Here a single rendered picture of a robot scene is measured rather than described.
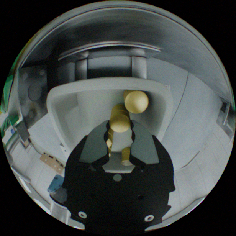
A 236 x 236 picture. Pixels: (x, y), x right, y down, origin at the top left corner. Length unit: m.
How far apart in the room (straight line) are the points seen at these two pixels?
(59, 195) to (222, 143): 3.69
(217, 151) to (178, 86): 3.53
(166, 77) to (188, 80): 0.08
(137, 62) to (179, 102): 0.15
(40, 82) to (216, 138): 3.73
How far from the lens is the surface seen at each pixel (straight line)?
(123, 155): 0.21
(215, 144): 3.64
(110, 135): 0.15
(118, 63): 0.17
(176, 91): 0.21
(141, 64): 0.16
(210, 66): 0.15
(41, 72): 0.15
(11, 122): 0.17
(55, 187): 0.33
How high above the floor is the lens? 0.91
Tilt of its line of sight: 61 degrees down
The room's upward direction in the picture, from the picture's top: 175 degrees counter-clockwise
